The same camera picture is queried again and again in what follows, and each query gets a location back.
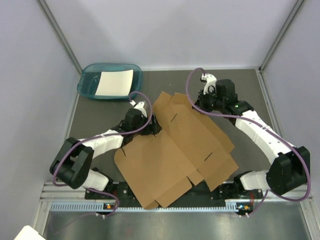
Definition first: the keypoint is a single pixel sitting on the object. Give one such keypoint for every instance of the grey slotted cable duct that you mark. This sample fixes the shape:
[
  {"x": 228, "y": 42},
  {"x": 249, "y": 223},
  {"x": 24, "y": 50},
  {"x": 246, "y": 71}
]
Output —
[{"x": 60, "y": 206}]

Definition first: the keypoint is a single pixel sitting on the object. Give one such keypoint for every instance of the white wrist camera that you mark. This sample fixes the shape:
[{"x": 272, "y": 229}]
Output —
[
  {"x": 140, "y": 105},
  {"x": 209, "y": 81}
]

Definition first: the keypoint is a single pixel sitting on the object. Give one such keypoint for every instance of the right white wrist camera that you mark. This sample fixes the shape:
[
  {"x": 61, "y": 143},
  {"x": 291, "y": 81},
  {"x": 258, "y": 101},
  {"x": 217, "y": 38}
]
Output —
[{"x": 209, "y": 81}]

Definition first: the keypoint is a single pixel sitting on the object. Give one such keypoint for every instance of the white box corner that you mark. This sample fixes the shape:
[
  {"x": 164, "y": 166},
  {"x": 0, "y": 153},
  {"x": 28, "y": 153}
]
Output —
[{"x": 28, "y": 233}]

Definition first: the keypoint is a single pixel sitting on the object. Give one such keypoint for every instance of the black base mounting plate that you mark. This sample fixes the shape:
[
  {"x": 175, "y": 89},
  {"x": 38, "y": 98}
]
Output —
[{"x": 225, "y": 191}]

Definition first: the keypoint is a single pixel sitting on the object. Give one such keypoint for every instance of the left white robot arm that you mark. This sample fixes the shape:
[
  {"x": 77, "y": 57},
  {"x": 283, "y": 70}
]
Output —
[{"x": 72, "y": 164}]

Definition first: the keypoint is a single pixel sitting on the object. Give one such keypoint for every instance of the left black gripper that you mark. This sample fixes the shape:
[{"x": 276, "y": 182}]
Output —
[{"x": 153, "y": 128}]

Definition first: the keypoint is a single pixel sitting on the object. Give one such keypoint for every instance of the white paper sheet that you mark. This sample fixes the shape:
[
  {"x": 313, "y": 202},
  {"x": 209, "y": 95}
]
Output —
[{"x": 115, "y": 83}]

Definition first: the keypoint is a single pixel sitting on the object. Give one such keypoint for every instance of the brown cardboard box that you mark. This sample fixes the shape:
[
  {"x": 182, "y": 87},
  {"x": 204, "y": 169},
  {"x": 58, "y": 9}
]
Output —
[{"x": 189, "y": 149}]

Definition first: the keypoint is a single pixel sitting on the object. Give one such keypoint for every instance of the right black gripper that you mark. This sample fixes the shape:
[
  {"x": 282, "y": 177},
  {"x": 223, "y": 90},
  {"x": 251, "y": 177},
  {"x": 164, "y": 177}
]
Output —
[{"x": 200, "y": 103}]

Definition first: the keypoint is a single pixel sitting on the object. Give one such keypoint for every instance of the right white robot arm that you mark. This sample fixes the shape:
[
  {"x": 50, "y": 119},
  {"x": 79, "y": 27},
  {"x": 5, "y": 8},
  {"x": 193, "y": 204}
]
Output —
[{"x": 289, "y": 164}]

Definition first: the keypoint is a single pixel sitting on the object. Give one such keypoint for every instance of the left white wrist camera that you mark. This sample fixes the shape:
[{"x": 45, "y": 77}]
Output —
[{"x": 140, "y": 105}]

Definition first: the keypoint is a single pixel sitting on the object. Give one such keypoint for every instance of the aluminium frame rail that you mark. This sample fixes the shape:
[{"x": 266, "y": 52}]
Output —
[{"x": 52, "y": 193}]

